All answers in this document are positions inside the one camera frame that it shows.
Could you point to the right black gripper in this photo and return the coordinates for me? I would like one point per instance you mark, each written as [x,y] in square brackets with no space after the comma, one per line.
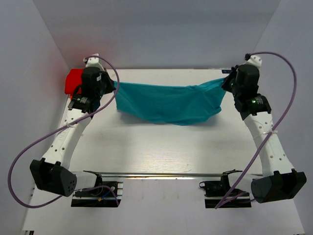
[225,85]

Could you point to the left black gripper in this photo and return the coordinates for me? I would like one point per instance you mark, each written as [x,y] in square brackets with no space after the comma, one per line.
[104,75]

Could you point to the teal t-shirt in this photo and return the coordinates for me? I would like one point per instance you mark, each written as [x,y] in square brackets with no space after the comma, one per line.
[178,105]

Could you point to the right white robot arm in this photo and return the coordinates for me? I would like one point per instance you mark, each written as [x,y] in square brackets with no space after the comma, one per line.
[280,180]

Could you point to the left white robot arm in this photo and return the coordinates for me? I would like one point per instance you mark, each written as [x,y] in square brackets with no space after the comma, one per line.
[51,173]

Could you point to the red folded t-shirt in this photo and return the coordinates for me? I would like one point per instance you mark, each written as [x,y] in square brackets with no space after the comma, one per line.
[73,80]

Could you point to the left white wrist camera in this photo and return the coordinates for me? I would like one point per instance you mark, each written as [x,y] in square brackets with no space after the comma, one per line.
[93,61]

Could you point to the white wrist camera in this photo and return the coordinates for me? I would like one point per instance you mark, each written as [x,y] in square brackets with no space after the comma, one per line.
[93,61]
[253,60]

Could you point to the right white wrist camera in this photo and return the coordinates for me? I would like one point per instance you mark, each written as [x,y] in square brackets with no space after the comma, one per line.
[253,60]

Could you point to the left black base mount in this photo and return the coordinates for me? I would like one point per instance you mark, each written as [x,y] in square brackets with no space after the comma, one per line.
[96,190]

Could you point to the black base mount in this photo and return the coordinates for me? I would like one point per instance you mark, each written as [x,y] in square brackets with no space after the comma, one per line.
[96,190]
[214,191]

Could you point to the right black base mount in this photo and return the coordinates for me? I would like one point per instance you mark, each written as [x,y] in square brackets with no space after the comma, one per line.
[214,191]

